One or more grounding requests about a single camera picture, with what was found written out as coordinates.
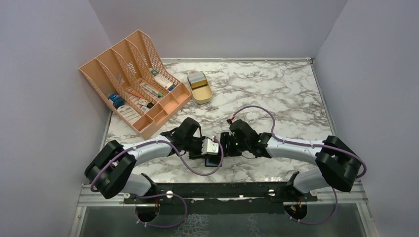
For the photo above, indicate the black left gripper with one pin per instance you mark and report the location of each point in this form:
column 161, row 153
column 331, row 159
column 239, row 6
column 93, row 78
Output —
column 198, row 154

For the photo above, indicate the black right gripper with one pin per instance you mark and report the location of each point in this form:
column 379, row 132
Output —
column 226, row 138

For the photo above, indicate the black leather card holder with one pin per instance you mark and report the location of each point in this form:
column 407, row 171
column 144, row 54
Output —
column 212, row 160

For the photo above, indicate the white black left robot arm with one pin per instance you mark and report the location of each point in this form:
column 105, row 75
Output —
column 110, row 172

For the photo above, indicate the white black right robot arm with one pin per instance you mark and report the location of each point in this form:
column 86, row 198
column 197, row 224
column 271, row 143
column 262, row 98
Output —
column 335, row 167

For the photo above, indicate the beige card tray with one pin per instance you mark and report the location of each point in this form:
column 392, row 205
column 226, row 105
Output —
column 202, row 95

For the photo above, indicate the white label card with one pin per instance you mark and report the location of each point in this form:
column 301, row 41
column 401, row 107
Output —
column 129, row 113

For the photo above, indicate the white glue stick box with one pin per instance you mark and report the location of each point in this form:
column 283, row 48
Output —
column 161, row 80

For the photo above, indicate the orange pen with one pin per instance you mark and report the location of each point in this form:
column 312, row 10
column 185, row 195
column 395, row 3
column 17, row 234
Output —
column 135, row 94

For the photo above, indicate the orange plastic desk organizer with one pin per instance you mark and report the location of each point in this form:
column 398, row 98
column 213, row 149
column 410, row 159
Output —
column 125, row 66

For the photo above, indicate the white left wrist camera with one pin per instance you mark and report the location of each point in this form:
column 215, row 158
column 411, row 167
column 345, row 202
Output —
column 209, row 147

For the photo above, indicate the black mounting base rail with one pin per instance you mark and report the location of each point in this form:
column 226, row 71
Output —
column 217, row 198

